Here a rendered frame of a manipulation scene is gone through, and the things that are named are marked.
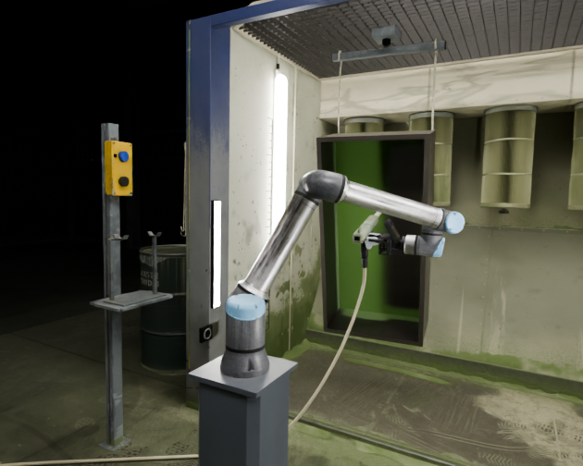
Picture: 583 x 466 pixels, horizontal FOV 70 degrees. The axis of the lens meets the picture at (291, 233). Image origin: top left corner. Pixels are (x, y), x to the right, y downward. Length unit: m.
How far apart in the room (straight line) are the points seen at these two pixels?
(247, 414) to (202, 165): 1.42
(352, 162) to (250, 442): 1.73
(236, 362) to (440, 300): 2.21
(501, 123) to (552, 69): 0.44
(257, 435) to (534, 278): 2.53
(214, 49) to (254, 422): 1.92
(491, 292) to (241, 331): 2.34
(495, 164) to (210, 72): 2.07
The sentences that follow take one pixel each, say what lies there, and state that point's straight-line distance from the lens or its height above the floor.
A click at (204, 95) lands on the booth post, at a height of 1.86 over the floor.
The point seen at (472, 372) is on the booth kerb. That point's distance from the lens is 3.37.
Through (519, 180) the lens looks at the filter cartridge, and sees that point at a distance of 3.36.
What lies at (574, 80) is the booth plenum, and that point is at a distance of 3.40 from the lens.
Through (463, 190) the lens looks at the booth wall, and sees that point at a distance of 3.76.
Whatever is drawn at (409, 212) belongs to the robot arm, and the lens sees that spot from 1.73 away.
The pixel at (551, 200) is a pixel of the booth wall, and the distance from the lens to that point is 3.74.
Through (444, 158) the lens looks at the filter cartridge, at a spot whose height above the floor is 1.62.
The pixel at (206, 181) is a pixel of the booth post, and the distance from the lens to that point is 2.43.
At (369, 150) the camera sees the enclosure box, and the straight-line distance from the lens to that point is 2.64.
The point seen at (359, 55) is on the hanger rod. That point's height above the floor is 2.16.
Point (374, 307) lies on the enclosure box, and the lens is 2.93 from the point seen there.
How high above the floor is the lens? 1.31
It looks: 5 degrees down
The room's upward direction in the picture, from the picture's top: 1 degrees clockwise
